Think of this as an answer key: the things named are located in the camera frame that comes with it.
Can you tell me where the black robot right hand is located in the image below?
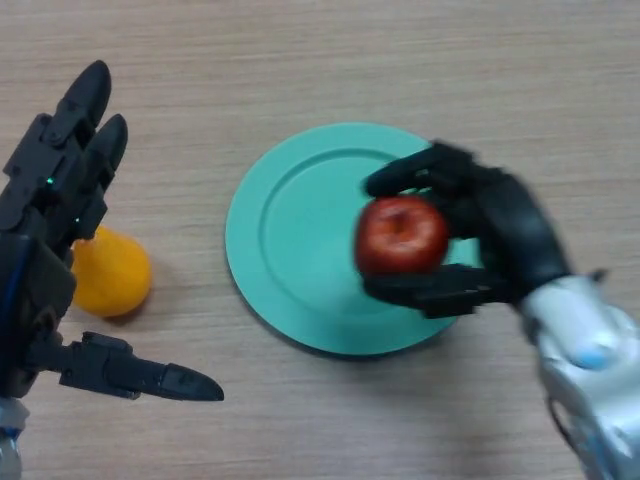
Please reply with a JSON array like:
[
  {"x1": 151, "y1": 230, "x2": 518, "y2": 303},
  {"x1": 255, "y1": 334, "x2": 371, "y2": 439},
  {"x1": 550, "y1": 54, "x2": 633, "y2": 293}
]
[{"x1": 362, "y1": 141, "x2": 574, "y2": 320}]

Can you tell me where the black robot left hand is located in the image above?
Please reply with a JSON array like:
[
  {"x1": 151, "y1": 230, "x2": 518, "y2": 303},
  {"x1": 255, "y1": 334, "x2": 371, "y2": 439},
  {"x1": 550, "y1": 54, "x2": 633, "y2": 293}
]
[{"x1": 0, "y1": 59, "x2": 225, "y2": 404}]

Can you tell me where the red apple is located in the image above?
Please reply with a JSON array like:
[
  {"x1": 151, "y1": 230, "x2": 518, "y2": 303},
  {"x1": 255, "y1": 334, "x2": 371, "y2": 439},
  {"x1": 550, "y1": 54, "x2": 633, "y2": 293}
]
[{"x1": 354, "y1": 194, "x2": 451, "y2": 276}]

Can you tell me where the green round plate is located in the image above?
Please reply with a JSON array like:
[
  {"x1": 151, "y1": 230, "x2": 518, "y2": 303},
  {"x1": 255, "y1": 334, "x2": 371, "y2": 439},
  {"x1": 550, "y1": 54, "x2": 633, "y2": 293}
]
[{"x1": 224, "y1": 122, "x2": 484, "y2": 357}]

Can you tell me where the orange pear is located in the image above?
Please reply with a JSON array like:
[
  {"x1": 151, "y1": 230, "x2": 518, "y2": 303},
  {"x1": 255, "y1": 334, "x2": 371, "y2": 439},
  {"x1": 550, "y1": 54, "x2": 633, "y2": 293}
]
[{"x1": 69, "y1": 225, "x2": 154, "y2": 319}]

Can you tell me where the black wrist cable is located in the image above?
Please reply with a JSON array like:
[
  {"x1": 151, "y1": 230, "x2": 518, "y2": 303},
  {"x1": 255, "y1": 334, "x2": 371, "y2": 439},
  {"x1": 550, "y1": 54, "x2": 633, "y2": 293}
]
[{"x1": 543, "y1": 392, "x2": 579, "y2": 444}]

